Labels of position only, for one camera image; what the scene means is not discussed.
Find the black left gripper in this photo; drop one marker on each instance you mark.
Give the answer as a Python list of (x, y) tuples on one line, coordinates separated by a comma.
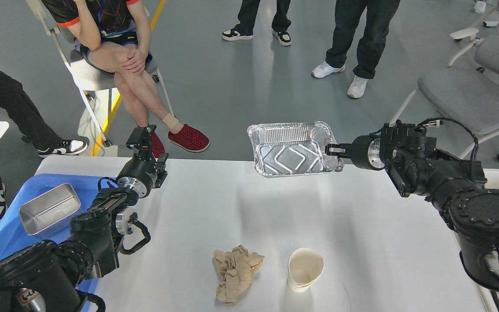
[(143, 172)]

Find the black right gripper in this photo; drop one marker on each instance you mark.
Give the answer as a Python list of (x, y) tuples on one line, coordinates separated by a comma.
[(364, 152)]

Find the aluminium foil tray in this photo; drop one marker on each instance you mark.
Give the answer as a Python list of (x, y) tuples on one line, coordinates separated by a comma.
[(292, 149)]

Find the stainless steel rectangular tin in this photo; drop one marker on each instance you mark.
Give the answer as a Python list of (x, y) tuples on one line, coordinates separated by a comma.
[(50, 212)]

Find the white paper cup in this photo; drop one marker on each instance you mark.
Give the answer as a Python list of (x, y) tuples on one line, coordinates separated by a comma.
[(305, 266)]

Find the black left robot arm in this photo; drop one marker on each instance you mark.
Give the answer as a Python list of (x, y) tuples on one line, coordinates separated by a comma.
[(44, 276)]

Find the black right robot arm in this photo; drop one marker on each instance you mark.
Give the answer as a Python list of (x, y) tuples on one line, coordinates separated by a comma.
[(455, 187)]

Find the white folding chair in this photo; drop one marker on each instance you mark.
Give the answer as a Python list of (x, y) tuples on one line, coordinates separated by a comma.
[(86, 77)]

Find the seated person red shoes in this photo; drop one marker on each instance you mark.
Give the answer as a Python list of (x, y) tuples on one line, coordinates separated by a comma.
[(114, 36)]

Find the crumpled brown paper napkin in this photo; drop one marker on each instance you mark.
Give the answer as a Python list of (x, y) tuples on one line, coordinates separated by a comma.
[(237, 269)]

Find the grey padded chair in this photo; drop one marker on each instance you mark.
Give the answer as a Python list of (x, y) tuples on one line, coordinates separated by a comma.
[(468, 95)]

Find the blue plastic tray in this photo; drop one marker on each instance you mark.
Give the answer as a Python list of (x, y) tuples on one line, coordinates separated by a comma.
[(12, 233)]

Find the person in black trousers left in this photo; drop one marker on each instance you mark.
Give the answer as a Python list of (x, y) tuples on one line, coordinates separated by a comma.
[(21, 109)]

